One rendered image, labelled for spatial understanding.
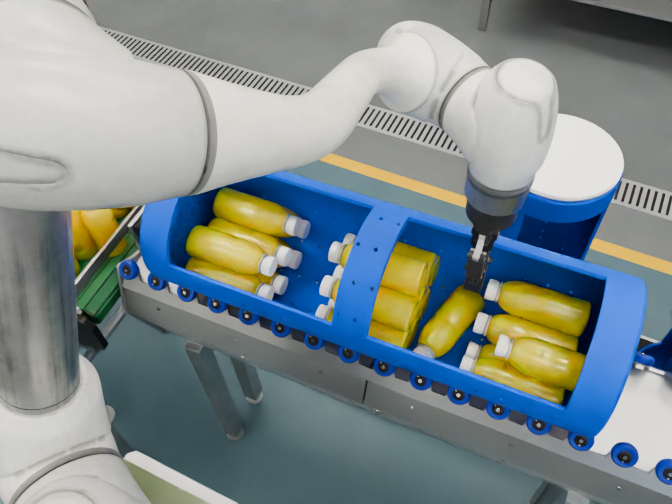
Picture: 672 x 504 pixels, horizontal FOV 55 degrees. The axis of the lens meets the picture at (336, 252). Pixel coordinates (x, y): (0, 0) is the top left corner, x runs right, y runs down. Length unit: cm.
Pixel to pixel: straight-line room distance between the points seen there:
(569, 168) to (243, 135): 112
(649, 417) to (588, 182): 51
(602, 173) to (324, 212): 63
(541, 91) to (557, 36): 301
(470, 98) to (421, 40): 10
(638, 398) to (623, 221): 161
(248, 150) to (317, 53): 307
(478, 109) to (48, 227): 50
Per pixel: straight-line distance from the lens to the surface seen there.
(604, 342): 106
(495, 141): 81
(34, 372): 85
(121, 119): 45
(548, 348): 114
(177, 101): 48
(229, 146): 50
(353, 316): 110
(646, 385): 140
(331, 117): 60
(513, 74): 80
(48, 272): 74
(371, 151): 300
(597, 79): 356
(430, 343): 121
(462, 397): 125
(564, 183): 150
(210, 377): 184
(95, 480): 89
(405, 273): 113
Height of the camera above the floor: 209
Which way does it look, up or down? 53 degrees down
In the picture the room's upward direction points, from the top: 4 degrees counter-clockwise
